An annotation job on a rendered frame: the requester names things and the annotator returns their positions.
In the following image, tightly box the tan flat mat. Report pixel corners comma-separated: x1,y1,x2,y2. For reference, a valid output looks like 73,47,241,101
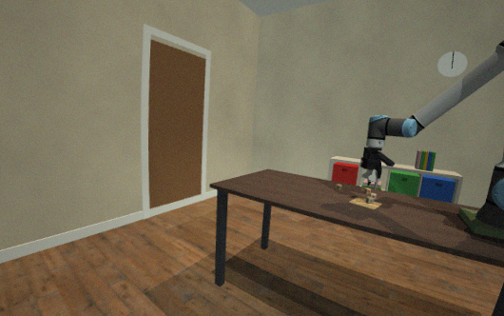
348,197,382,210

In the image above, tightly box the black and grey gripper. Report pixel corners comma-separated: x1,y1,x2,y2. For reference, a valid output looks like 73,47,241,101
360,147,382,189

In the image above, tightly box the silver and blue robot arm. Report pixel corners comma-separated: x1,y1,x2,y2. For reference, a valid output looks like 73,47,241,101
366,40,504,229

